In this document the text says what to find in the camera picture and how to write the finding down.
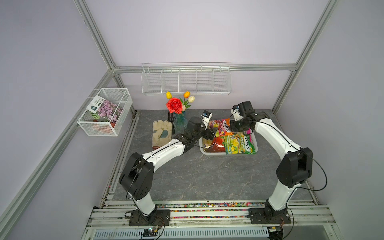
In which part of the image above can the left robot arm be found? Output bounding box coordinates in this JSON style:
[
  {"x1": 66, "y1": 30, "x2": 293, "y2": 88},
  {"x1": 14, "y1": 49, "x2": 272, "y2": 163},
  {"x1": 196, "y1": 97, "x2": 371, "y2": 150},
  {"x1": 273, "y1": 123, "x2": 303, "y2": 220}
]
[{"x1": 119, "y1": 111, "x2": 215, "y2": 218}]

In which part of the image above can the aluminium mounting rail frame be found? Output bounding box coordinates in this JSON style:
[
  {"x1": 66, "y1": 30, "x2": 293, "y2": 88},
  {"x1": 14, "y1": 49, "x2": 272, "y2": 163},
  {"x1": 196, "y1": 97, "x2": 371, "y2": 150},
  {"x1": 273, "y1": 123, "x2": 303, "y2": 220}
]
[{"x1": 82, "y1": 200, "x2": 343, "y2": 240}]

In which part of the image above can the purple flower seed packet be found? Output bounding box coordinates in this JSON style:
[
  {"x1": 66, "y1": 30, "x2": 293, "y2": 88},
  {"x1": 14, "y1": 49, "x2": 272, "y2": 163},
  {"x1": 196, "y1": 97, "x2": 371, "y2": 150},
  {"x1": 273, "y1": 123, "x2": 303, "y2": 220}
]
[{"x1": 86, "y1": 96, "x2": 123, "y2": 124}]

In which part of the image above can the gold candy bag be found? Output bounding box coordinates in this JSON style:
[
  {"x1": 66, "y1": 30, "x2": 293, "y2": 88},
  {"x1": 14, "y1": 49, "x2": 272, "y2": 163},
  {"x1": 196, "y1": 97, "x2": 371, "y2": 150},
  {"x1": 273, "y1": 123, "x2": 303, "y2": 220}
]
[{"x1": 202, "y1": 137, "x2": 226, "y2": 153}]

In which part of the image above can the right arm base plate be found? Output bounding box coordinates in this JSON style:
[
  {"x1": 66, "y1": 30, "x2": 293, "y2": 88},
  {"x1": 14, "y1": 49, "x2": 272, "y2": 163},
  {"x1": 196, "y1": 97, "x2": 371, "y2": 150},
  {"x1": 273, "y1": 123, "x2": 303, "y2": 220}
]
[{"x1": 246, "y1": 207, "x2": 292, "y2": 225}]

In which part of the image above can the cream work glove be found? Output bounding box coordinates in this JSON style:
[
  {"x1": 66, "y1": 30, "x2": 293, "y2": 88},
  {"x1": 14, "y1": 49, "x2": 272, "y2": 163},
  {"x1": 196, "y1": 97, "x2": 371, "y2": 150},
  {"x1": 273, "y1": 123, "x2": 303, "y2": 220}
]
[{"x1": 152, "y1": 120, "x2": 172, "y2": 149}]

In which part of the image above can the orange white snack packet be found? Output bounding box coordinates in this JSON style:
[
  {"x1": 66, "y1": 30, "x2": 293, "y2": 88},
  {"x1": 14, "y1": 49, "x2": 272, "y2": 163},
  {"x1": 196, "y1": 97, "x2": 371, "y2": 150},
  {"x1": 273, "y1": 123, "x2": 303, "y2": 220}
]
[{"x1": 209, "y1": 118, "x2": 233, "y2": 137}]

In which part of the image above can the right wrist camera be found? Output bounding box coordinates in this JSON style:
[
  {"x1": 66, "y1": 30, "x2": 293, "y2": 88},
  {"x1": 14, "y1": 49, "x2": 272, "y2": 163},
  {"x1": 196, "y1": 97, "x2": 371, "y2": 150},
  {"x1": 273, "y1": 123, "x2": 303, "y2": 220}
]
[{"x1": 231, "y1": 101, "x2": 256, "y2": 121}]

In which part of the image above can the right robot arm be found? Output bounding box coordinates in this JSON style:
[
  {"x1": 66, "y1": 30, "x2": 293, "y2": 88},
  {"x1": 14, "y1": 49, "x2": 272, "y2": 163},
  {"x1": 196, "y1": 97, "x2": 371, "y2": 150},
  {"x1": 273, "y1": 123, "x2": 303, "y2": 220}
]
[{"x1": 231, "y1": 110, "x2": 313, "y2": 215}]

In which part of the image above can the glass vase with flowers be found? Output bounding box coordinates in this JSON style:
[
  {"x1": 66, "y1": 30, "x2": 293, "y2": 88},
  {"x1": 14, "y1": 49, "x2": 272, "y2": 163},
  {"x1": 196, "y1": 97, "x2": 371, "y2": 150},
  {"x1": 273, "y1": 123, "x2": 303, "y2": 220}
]
[{"x1": 166, "y1": 91, "x2": 195, "y2": 134}]

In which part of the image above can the green candy packet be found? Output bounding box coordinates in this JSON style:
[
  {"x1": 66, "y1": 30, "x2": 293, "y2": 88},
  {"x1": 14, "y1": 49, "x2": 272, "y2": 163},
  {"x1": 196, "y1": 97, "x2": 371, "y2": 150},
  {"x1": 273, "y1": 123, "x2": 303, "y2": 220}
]
[{"x1": 224, "y1": 134, "x2": 258, "y2": 155}]

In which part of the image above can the white plastic basket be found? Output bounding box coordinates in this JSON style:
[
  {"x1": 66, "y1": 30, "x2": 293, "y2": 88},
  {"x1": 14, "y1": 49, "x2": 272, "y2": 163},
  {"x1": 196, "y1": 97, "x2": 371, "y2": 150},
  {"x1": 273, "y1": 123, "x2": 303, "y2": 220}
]
[{"x1": 199, "y1": 118, "x2": 258, "y2": 156}]

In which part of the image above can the white wire wall shelf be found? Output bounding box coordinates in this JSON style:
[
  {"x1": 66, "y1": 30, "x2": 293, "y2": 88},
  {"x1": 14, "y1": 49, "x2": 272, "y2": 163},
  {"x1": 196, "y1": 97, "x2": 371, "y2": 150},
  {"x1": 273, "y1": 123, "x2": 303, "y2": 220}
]
[{"x1": 141, "y1": 65, "x2": 232, "y2": 95}]

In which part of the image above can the white wire side basket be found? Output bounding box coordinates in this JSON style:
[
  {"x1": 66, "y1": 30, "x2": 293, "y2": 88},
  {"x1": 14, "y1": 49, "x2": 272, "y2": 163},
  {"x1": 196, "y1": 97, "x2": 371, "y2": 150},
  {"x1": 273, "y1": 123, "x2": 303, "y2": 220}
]
[{"x1": 77, "y1": 88, "x2": 133, "y2": 137}]

